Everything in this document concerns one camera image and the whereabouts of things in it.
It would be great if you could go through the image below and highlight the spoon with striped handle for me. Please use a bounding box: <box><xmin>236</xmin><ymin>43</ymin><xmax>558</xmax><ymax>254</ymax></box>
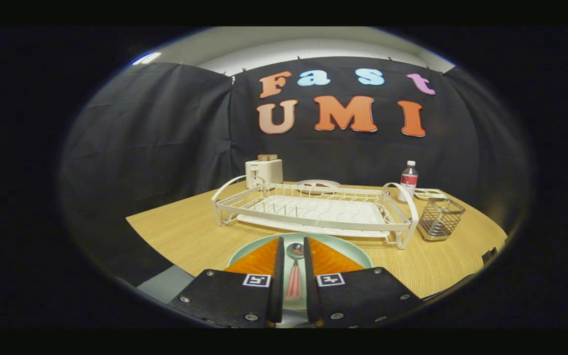
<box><xmin>284</xmin><ymin>243</ymin><xmax>305</xmax><ymax>299</ymax></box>

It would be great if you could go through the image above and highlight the white divided snack tray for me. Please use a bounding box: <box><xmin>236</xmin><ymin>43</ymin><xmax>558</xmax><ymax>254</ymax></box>
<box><xmin>414</xmin><ymin>188</ymin><xmax>448</xmax><ymax>201</ymax></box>

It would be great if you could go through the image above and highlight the small plate with food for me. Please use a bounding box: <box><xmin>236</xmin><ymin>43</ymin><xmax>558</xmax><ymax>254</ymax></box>
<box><xmin>296</xmin><ymin>179</ymin><xmax>341</xmax><ymax>189</ymax></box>

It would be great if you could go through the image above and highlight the metal wire basket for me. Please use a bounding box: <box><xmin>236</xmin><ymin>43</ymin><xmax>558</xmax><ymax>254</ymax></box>
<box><xmin>418</xmin><ymin>198</ymin><xmax>466</xmax><ymax>241</ymax></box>

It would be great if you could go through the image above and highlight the black backdrop cloth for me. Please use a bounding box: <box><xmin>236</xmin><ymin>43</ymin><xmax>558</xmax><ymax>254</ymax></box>
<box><xmin>60</xmin><ymin>56</ymin><xmax>531</xmax><ymax>286</ymax></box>

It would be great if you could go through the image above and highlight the pale green plate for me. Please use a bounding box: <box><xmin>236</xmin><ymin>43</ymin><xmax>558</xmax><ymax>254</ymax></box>
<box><xmin>227</xmin><ymin>233</ymin><xmax>373</xmax><ymax>311</ymax></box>

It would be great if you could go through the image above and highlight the white toaster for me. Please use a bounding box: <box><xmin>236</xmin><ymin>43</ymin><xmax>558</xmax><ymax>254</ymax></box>
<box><xmin>245</xmin><ymin>159</ymin><xmax>284</xmax><ymax>189</ymax></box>

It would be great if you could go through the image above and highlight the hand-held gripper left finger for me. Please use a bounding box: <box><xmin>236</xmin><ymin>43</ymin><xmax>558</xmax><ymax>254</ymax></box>
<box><xmin>168</xmin><ymin>237</ymin><xmax>285</xmax><ymax>328</ymax></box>

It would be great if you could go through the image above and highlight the clear bottle with red label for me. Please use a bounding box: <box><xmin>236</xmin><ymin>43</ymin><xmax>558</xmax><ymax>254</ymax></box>
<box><xmin>398</xmin><ymin>160</ymin><xmax>419</xmax><ymax>203</ymax></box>

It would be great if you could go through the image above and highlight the white wire dish rack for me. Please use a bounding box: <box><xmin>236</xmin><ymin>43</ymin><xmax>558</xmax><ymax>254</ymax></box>
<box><xmin>212</xmin><ymin>175</ymin><xmax>420</xmax><ymax>249</ymax></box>

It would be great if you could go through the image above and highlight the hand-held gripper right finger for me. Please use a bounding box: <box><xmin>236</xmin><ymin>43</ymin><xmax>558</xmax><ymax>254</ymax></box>
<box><xmin>304</xmin><ymin>237</ymin><xmax>423</xmax><ymax>328</ymax></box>

